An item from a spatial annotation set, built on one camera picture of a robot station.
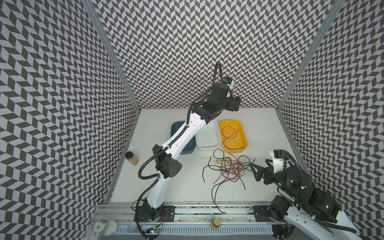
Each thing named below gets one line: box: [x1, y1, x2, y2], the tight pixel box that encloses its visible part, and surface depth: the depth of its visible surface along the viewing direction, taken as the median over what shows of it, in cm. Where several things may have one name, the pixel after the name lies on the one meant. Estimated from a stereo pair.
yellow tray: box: [219, 120, 248, 153], surface depth 101 cm
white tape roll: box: [93, 219, 119, 236], surface depth 63 cm
